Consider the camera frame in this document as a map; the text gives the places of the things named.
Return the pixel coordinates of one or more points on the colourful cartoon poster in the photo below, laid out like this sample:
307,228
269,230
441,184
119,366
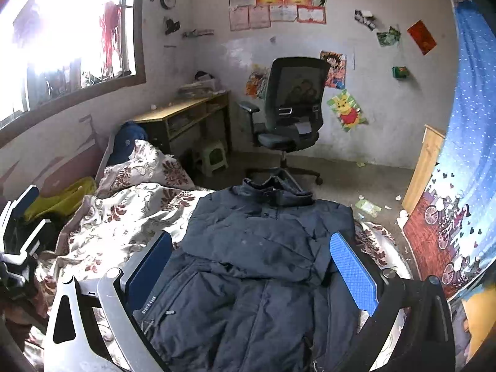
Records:
256,81

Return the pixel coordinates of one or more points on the green plastic stool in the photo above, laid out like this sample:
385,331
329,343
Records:
211,157

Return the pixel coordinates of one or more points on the cartoon figure poster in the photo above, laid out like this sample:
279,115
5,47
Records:
336,68

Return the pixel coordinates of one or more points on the yellow bear poster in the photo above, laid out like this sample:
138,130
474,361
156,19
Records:
347,110

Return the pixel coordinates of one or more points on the wooden desk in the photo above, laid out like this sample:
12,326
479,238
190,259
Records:
174,110

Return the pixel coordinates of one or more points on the red hanging cloth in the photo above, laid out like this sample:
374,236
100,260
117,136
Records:
110,27

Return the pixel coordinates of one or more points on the green packet litter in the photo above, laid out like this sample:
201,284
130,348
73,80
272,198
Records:
367,207

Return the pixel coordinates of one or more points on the light wooden cabinet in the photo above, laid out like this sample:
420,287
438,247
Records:
422,166

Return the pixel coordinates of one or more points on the navy padded jacket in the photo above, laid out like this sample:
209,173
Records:
252,240

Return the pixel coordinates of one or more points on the small green wall box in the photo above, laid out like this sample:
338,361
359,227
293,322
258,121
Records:
400,72

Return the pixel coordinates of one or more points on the red paper sheet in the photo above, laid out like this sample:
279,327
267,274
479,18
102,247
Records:
421,37

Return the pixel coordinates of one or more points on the black mesh office chair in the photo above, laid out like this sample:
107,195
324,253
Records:
279,139

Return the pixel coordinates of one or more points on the pile of things on desk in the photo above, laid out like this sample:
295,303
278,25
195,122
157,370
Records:
197,85

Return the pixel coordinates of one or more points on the black and white photos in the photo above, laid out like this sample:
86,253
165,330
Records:
365,19

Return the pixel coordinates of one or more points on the window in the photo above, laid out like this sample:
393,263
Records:
69,27

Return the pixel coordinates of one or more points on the green photo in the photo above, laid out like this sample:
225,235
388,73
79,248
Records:
388,37

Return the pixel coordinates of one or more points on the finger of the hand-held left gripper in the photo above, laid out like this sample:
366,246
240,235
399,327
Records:
28,198
37,233

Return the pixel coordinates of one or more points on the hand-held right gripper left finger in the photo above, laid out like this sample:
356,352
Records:
149,265

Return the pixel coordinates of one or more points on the blue dotted curtain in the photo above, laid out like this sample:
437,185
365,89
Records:
472,85

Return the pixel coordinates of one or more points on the group of wall certificates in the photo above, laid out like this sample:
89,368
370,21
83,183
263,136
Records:
283,0

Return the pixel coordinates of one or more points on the floral satin quilt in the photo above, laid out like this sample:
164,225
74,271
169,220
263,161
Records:
128,209

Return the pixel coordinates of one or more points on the small wall shelf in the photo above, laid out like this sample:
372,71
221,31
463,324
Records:
198,33

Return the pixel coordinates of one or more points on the black wall ornament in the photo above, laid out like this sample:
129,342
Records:
171,26

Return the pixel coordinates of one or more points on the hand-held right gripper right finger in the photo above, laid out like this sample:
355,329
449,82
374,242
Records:
354,275

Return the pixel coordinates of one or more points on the round wall clock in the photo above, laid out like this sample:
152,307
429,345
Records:
168,0

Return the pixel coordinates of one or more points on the yellow-green cloth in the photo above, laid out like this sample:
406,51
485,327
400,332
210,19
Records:
62,199

